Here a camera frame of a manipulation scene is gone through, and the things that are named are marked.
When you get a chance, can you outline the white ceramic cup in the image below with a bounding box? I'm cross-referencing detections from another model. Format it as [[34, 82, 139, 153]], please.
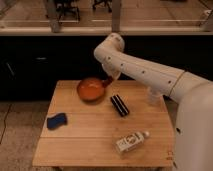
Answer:
[[147, 87, 162, 106]]

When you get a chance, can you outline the orange bowl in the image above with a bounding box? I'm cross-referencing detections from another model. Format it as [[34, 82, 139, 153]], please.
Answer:
[[77, 77, 105, 101]]

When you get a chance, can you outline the white labelled bottle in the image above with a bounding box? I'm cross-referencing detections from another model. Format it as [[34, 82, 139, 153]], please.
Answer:
[[115, 131, 150, 153]]

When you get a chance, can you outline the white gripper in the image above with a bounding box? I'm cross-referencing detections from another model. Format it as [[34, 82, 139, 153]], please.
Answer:
[[102, 64, 121, 80]]

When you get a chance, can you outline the wooden table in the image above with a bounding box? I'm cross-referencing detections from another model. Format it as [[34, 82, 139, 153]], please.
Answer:
[[33, 80, 174, 167]]

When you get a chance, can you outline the red pepper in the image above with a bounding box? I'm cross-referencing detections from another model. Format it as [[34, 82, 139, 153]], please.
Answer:
[[102, 76, 113, 88]]

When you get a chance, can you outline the blue sponge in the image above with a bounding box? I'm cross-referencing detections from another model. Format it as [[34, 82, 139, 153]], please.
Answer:
[[47, 113, 67, 130]]

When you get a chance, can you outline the black office chair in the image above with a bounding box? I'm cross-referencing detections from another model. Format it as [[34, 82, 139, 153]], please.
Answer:
[[54, 0, 80, 21], [92, 0, 113, 13]]

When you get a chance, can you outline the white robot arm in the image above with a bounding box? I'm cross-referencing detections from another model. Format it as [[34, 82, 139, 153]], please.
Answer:
[[94, 33, 213, 171]]

